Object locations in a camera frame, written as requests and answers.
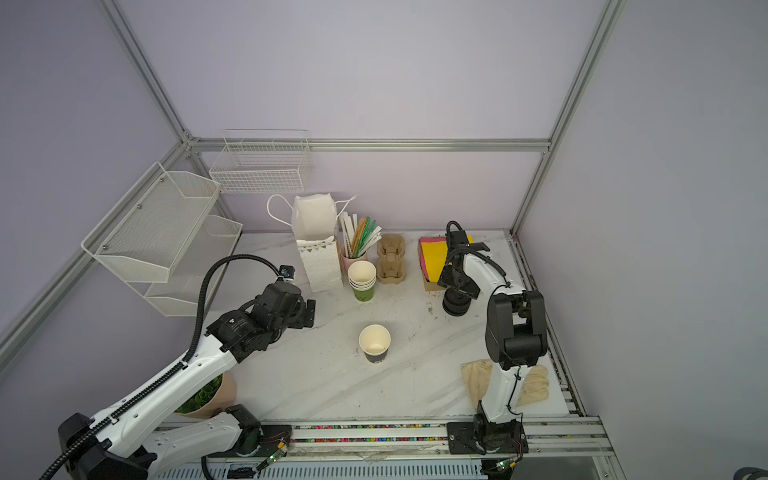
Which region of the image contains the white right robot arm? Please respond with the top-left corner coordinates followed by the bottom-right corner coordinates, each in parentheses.
top-left (438, 220), bottom-right (548, 454)

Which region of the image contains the stack of black cup lids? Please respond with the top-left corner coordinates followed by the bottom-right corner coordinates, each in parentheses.
top-left (442, 288), bottom-right (472, 317)

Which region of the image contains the brown pulp cup carrier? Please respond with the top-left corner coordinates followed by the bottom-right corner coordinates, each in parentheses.
top-left (376, 234), bottom-right (406, 284)

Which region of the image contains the bundle of wrapped straws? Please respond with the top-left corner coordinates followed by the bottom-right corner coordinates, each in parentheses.
top-left (337, 212), bottom-right (383, 259)

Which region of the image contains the white wire basket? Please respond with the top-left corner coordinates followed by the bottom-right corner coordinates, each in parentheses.
top-left (209, 129), bottom-right (313, 194)

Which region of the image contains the stack of green paper cups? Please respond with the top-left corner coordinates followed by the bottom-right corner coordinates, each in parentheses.
top-left (347, 260), bottom-right (377, 302)

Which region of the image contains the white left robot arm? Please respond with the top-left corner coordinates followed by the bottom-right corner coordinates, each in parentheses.
top-left (42, 256), bottom-right (315, 479)

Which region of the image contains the beige work glove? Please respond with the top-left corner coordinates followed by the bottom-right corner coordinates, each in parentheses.
top-left (460, 359), bottom-right (550, 407)

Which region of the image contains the yellow paper napkin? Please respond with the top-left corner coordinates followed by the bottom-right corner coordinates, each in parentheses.
top-left (422, 235), bottom-right (475, 283)

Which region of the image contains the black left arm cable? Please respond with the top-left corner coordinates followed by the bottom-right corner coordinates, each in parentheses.
top-left (38, 253), bottom-right (283, 480)

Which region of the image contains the white paper gift bag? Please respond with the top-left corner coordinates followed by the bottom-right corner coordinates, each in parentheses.
top-left (267, 193), bottom-right (356, 293)

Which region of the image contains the white mesh two-tier shelf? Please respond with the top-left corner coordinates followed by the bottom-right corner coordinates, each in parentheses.
top-left (81, 163), bottom-right (242, 317)

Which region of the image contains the black paper cup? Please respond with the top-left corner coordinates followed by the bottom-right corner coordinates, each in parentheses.
top-left (358, 324), bottom-right (392, 363)

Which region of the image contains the pink straw holder cup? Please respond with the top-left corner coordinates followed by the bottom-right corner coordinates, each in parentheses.
top-left (339, 250), bottom-right (368, 280)

